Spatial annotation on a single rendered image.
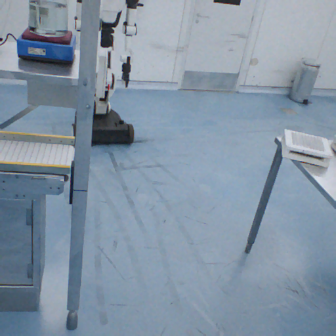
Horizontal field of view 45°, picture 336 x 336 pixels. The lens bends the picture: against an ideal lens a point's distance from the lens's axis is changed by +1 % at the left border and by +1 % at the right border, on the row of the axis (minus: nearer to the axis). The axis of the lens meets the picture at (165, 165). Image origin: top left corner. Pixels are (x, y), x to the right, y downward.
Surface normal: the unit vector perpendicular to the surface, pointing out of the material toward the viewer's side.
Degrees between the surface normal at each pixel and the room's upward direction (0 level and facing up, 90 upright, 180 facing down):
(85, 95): 90
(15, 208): 90
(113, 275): 0
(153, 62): 90
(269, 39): 90
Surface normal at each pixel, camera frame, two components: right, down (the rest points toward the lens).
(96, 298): 0.15, -0.86
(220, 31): 0.32, 0.51
